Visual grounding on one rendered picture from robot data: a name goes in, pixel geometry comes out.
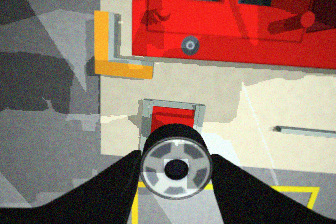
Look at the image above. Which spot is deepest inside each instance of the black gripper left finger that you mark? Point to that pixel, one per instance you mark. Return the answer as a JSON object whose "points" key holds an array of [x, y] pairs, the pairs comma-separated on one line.
{"points": [[104, 199]]}

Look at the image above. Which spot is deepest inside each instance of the black tyre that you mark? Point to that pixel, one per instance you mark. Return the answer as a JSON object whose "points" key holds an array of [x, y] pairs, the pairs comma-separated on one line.
{"points": [[175, 141]]}

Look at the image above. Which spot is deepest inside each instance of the yellow rectangular outline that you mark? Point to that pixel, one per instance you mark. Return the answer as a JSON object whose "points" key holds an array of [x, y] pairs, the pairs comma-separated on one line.
{"points": [[313, 190]]}

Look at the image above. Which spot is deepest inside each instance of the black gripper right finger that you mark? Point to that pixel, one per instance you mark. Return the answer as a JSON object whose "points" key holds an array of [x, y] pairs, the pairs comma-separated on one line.
{"points": [[244, 199]]}

